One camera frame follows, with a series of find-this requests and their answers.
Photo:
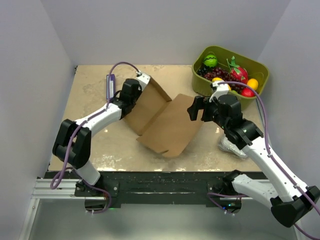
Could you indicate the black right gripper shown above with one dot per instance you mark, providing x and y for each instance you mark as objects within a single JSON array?
[{"x": 201, "y": 102}]

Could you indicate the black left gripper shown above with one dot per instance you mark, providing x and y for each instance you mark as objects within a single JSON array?
[{"x": 139, "y": 91}]

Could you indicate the brown cardboard box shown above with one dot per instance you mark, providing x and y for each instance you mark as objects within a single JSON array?
[{"x": 163, "y": 124}]

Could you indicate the silver foil pouch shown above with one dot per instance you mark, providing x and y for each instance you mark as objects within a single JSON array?
[{"x": 226, "y": 146}]

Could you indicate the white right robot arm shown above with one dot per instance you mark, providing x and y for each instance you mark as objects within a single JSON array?
[{"x": 289, "y": 198}]

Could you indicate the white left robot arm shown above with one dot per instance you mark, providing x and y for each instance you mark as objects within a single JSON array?
[{"x": 73, "y": 141}]

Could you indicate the purple toothpaste box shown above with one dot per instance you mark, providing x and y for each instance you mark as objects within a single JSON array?
[{"x": 110, "y": 86}]

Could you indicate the yellow toy banana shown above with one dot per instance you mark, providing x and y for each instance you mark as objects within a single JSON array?
[{"x": 217, "y": 79}]

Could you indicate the dark purple toy grapes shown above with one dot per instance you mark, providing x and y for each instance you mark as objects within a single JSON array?
[{"x": 202, "y": 71}]

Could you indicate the red toy grapes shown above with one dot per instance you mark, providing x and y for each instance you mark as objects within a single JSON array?
[{"x": 217, "y": 72}]

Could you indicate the green toy watermelon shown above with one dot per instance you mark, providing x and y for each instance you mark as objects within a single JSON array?
[{"x": 210, "y": 60}]

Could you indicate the pink toy dragon fruit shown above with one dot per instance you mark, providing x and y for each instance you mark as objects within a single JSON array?
[{"x": 237, "y": 71}]

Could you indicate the red toy apple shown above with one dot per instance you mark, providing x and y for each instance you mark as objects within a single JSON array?
[{"x": 246, "y": 92}]

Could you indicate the yellow toy mango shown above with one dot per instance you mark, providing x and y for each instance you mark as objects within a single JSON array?
[{"x": 253, "y": 83}]

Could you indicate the green plastic basket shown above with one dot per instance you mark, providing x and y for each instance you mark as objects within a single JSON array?
[{"x": 254, "y": 69}]

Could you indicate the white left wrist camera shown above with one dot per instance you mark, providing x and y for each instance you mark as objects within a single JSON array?
[{"x": 143, "y": 79}]

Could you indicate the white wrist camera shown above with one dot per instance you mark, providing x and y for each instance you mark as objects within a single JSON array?
[
  {"x": 143, "y": 79},
  {"x": 219, "y": 88}
]

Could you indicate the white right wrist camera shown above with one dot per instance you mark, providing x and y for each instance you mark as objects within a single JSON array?
[{"x": 219, "y": 88}]

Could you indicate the black base frame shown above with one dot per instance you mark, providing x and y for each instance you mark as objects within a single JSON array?
[{"x": 118, "y": 188}]

